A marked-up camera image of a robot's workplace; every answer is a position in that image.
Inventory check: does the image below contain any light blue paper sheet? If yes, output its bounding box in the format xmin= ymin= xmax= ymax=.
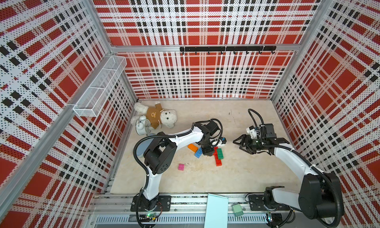
xmin=204 ymin=193 xmax=229 ymax=228

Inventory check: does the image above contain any green lego brick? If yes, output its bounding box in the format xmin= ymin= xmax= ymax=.
xmin=216 ymin=148 xmax=224 ymax=160

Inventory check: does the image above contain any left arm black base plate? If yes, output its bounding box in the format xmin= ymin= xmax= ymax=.
xmin=130 ymin=195 xmax=172 ymax=212

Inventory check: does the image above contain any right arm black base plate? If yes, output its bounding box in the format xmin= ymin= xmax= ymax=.
xmin=247 ymin=194 xmax=290 ymax=211

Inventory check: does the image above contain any white teddy bear brown shirt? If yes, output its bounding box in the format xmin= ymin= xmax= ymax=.
xmin=134 ymin=102 xmax=178 ymax=130

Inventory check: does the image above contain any white alarm clock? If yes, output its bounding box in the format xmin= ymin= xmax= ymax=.
xmin=131 ymin=115 xmax=154 ymax=136

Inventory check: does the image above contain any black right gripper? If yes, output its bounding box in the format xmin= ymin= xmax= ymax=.
xmin=233 ymin=134 xmax=265 ymax=155

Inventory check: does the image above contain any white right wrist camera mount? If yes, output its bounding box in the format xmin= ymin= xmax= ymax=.
xmin=246 ymin=126 xmax=260 ymax=140

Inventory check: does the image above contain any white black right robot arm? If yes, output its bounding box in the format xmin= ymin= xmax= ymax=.
xmin=233 ymin=116 xmax=345 ymax=228

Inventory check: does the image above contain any small green box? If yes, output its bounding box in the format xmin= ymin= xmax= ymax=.
xmin=232 ymin=204 xmax=244 ymax=217

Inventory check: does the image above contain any black wall hook rail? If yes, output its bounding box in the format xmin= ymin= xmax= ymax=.
xmin=179 ymin=46 xmax=277 ymax=53

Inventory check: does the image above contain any blue lego brick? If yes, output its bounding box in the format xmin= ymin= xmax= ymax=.
xmin=195 ymin=147 xmax=203 ymax=158

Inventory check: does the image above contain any pink small lego brick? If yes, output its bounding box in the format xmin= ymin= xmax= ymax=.
xmin=178 ymin=164 xmax=185 ymax=171

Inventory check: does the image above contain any white wire wall basket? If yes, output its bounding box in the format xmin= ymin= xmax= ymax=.
xmin=73 ymin=56 xmax=127 ymax=117

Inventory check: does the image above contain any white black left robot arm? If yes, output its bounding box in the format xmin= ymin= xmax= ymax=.
xmin=131 ymin=118 xmax=227 ymax=212

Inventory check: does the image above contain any orange lego brick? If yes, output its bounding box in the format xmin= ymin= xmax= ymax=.
xmin=188 ymin=144 xmax=199 ymax=153

